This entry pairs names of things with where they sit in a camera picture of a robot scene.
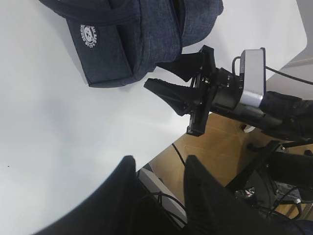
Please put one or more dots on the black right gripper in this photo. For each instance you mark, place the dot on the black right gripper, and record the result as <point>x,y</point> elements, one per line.
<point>215,90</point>

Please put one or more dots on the white box under table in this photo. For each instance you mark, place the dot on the white box under table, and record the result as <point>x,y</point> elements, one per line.
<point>154,185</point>

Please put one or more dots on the dark blue lunch bag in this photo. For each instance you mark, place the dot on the dark blue lunch bag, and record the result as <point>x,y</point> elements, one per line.
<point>119,41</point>

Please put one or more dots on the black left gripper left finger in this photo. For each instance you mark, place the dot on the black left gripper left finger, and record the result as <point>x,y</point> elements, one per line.
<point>120,206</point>

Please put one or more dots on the black chair base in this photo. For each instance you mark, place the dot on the black chair base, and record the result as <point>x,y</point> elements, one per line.
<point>276,177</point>

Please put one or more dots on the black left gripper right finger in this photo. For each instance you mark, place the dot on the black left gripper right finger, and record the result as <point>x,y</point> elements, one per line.
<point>213,210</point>

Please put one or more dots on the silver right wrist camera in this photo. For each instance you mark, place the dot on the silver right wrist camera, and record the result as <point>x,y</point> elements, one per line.
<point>252,77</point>

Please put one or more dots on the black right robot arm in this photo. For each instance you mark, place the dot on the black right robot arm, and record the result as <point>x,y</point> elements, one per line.
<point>279,115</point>

